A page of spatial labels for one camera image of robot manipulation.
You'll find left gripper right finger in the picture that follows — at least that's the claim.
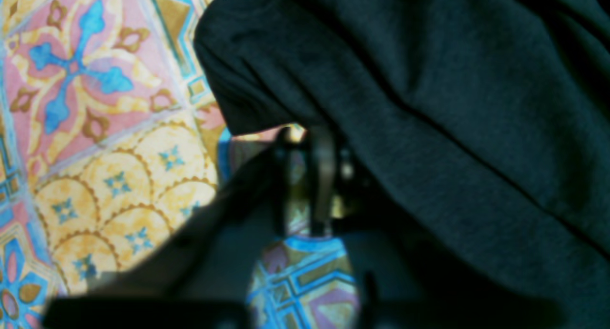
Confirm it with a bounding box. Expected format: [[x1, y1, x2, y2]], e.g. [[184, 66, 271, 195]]
[[310, 127, 563, 329]]

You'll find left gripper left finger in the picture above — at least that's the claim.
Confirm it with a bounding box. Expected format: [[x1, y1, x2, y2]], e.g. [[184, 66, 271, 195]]
[[43, 129, 308, 329]]

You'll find black t-shirt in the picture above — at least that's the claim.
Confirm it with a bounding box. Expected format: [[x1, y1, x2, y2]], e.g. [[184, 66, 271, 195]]
[[193, 0, 610, 329]]

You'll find patterned tablecloth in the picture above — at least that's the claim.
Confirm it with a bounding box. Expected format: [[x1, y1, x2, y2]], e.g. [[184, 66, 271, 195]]
[[0, 0, 610, 329]]

